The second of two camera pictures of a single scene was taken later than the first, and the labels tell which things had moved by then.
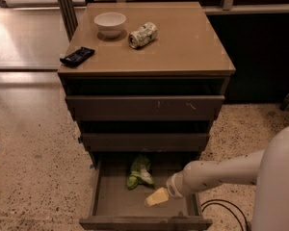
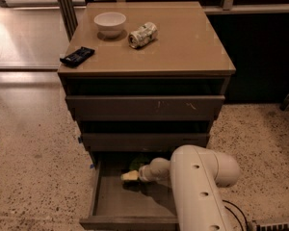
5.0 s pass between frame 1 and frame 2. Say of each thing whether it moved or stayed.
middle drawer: stayed
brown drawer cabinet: stayed
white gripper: moved
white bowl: stayed
